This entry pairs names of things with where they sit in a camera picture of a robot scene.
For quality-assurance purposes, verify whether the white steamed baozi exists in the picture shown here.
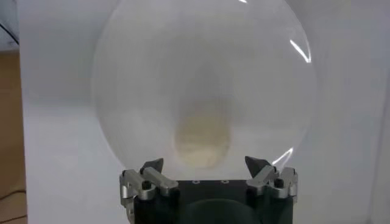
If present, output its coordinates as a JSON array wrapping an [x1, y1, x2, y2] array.
[[173, 109, 232, 170]]

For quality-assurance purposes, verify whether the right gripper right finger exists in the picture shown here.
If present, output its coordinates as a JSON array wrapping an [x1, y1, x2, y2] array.
[[244, 155, 299, 200]]

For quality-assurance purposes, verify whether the white round plate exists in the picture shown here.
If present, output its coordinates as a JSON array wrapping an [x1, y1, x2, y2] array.
[[91, 0, 319, 183]]

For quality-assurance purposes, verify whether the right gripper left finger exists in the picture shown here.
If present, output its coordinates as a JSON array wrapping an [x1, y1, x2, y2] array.
[[119, 157, 180, 201]]

